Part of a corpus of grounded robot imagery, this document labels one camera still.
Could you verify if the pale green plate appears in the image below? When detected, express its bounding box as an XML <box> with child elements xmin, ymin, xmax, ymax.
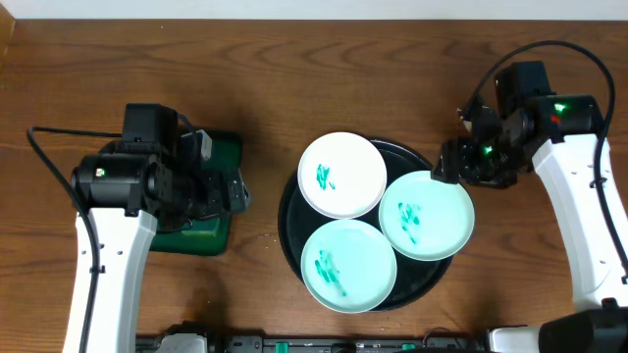
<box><xmin>379</xmin><ymin>171</ymin><xmax>475</xmax><ymax>262</ymax></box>
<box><xmin>300</xmin><ymin>220</ymin><xmax>397</xmax><ymax>314</ymax></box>

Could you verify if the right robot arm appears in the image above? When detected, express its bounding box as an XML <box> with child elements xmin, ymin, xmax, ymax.
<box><xmin>432</xmin><ymin>62</ymin><xmax>627</xmax><ymax>352</ymax></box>

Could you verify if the round black tray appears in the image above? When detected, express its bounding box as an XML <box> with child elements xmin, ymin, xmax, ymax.
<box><xmin>278</xmin><ymin>138</ymin><xmax>452</xmax><ymax>312</ymax></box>

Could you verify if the pale green plate front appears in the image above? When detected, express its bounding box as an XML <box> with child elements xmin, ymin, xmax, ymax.
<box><xmin>300</xmin><ymin>220</ymin><xmax>397</xmax><ymax>314</ymax></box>

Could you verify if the white plate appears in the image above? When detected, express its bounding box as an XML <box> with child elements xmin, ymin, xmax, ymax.
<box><xmin>297</xmin><ymin>131</ymin><xmax>388</xmax><ymax>220</ymax></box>

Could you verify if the black rectangular tray green water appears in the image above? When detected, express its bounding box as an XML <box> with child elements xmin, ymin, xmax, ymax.
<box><xmin>150</xmin><ymin>130</ymin><xmax>242</xmax><ymax>256</ymax></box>

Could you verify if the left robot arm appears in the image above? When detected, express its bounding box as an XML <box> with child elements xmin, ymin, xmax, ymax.
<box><xmin>63</xmin><ymin>103</ymin><xmax>250</xmax><ymax>352</ymax></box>

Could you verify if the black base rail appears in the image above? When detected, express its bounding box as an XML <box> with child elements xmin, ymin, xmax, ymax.
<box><xmin>134</xmin><ymin>322</ymin><xmax>489</xmax><ymax>353</ymax></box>

